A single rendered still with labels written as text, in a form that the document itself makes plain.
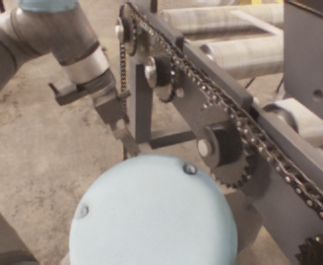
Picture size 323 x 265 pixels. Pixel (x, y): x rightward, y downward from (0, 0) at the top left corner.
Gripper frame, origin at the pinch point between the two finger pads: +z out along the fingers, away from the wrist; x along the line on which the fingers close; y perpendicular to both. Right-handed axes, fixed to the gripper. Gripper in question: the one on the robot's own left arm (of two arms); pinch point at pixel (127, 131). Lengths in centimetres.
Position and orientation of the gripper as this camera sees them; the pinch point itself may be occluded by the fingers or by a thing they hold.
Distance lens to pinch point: 66.4
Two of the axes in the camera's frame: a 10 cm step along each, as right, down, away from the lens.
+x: -2.7, -5.6, 7.9
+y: 9.0, -4.4, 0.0
